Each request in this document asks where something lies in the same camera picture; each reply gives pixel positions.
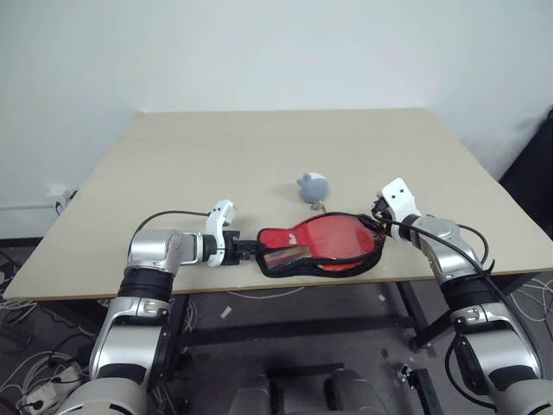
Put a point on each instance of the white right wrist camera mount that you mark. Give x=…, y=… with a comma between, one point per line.
x=399, y=199

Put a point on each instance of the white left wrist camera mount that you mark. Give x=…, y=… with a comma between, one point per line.
x=214, y=225

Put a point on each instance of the dark grey rounded shape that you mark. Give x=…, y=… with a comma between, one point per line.
x=255, y=397
x=356, y=393

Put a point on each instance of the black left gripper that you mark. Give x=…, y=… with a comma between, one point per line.
x=232, y=248

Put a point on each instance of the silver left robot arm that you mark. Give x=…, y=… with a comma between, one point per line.
x=151, y=246

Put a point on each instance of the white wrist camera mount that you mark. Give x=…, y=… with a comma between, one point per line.
x=214, y=225
x=399, y=199

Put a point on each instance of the red and black paddle case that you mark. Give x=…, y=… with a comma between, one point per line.
x=328, y=235

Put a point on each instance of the black bulky object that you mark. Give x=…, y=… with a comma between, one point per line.
x=531, y=181

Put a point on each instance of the white power strip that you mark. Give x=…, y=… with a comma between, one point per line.
x=43, y=395

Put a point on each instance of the white wall socket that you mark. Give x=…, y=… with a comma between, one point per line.
x=65, y=196

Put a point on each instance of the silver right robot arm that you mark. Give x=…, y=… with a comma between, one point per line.
x=497, y=346

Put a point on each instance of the small metal bracket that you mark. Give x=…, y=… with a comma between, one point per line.
x=404, y=372

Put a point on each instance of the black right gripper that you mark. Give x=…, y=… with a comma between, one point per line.
x=382, y=212

